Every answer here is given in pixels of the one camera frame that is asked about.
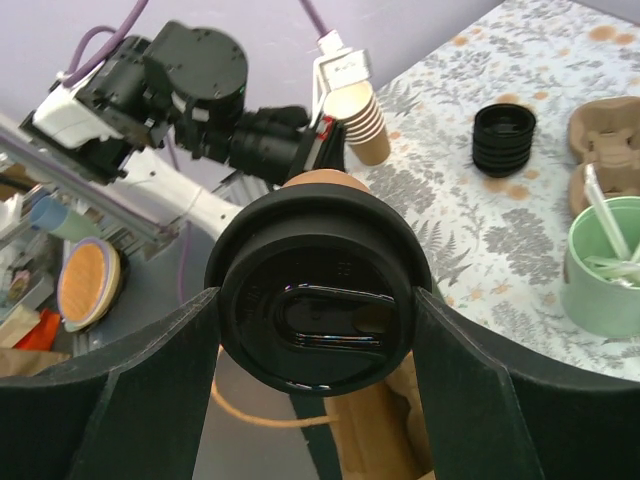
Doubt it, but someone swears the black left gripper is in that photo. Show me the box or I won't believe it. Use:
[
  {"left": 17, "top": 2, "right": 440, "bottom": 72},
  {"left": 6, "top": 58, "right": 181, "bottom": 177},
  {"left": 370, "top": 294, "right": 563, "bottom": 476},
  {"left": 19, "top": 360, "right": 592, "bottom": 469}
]
[{"left": 94, "top": 21, "right": 346, "bottom": 183}]

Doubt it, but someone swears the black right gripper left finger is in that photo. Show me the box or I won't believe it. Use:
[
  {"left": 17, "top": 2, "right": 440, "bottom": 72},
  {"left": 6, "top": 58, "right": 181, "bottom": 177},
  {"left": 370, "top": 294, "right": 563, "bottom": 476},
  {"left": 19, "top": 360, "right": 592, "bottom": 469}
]
[{"left": 1, "top": 288, "right": 220, "bottom": 479}]

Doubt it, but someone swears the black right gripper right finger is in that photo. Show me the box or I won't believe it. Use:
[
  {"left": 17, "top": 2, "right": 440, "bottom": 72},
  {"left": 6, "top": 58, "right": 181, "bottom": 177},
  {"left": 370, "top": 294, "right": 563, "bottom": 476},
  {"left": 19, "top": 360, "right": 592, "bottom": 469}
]
[{"left": 413, "top": 289, "right": 639, "bottom": 479}]

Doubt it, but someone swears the brown paper coffee cup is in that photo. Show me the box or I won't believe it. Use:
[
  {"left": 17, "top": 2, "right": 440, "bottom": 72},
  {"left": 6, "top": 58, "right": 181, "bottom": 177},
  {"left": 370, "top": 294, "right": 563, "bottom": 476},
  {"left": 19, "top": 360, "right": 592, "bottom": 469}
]
[{"left": 283, "top": 169, "right": 370, "bottom": 193}]

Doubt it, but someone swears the green paper bag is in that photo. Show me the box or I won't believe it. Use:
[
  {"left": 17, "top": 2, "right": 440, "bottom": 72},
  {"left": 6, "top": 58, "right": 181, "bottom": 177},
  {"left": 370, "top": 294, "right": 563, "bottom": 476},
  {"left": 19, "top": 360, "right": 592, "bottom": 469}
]
[{"left": 209, "top": 344, "right": 436, "bottom": 480}]

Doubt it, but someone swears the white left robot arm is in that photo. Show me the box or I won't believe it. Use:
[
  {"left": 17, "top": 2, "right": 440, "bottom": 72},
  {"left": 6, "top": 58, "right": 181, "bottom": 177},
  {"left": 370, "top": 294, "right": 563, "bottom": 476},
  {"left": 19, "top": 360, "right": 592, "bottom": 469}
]
[{"left": 22, "top": 21, "right": 345, "bottom": 237}]

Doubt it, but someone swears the stack of brown paper cups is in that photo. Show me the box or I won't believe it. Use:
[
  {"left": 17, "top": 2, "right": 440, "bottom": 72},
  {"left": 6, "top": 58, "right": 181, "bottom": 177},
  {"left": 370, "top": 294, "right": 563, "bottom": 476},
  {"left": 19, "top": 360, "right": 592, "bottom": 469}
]
[{"left": 323, "top": 81, "right": 391, "bottom": 166}]

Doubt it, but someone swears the green straw holder cup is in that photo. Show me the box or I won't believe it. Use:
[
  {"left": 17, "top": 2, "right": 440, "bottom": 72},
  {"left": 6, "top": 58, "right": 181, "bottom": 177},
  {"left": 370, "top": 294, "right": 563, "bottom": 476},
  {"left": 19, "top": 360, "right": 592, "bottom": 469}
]
[{"left": 560, "top": 207, "right": 639, "bottom": 338}]

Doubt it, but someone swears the floral tablecloth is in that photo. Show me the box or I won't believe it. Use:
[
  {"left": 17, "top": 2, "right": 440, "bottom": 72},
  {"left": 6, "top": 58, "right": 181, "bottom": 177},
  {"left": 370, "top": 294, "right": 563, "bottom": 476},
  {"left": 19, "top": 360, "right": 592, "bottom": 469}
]
[{"left": 344, "top": 0, "right": 640, "bottom": 376}]

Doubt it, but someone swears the stack of black lids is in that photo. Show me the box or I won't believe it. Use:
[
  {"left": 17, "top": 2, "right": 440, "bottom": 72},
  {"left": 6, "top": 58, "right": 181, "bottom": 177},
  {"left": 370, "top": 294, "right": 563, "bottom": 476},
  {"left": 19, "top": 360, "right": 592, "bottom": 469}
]
[{"left": 471, "top": 103, "right": 537, "bottom": 178}]

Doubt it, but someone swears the paper wrapped straw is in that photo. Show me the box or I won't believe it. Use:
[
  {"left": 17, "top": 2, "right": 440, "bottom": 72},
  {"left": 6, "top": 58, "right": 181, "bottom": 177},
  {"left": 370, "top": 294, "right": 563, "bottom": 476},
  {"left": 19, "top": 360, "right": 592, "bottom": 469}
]
[{"left": 584, "top": 164, "right": 631, "bottom": 260}]

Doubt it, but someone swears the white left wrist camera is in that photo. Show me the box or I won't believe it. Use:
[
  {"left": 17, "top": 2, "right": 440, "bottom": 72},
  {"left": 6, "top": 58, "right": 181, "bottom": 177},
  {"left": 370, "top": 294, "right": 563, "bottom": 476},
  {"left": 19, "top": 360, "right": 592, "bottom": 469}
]
[{"left": 311, "top": 30, "right": 373, "bottom": 122}]

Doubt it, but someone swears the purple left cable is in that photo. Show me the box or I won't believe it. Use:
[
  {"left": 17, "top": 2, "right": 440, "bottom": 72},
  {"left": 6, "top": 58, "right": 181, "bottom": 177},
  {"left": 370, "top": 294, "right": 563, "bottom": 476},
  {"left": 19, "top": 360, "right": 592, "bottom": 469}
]
[{"left": 54, "top": 0, "right": 151, "bottom": 86}]

